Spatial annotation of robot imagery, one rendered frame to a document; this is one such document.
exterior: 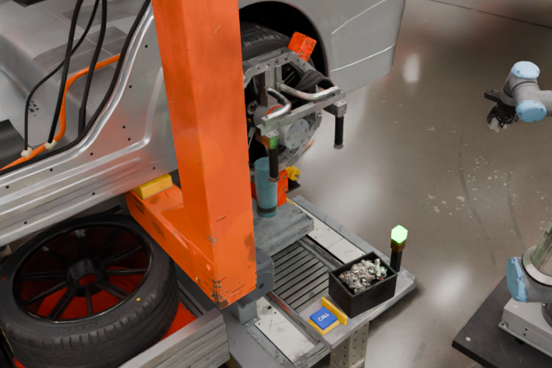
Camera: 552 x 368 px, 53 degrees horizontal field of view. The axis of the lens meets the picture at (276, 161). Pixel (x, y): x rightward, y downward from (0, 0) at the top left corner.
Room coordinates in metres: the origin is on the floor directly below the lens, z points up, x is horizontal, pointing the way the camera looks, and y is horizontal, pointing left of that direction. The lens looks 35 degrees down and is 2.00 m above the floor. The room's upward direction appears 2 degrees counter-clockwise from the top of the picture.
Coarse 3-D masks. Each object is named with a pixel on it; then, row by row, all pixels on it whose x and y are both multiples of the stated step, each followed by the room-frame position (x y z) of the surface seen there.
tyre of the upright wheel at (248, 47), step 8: (240, 24) 2.19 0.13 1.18; (248, 24) 2.20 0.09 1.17; (256, 24) 2.24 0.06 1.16; (240, 32) 2.10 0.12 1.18; (248, 32) 2.09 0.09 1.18; (256, 32) 2.10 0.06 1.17; (264, 32) 2.10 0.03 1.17; (272, 32) 2.13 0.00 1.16; (248, 40) 2.02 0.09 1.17; (256, 40) 2.03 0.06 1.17; (264, 40) 2.05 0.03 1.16; (272, 40) 2.07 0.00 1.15; (280, 40) 2.10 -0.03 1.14; (288, 40) 2.13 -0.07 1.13; (248, 48) 2.00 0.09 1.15; (256, 48) 2.02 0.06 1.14; (264, 48) 2.05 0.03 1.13; (272, 48) 2.07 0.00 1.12; (248, 56) 2.00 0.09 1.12; (256, 56) 2.02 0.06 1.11; (312, 64) 2.21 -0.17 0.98; (280, 152) 2.09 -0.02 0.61
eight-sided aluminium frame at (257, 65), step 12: (288, 48) 2.06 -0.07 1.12; (252, 60) 1.96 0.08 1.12; (264, 60) 1.95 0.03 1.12; (276, 60) 1.98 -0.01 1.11; (288, 60) 2.01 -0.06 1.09; (300, 60) 2.05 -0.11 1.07; (252, 72) 1.90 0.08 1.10; (312, 120) 2.12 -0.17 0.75; (312, 132) 2.10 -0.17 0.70; (288, 156) 2.03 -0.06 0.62; (252, 168) 1.95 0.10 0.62; (252, 180) 1.88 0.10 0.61
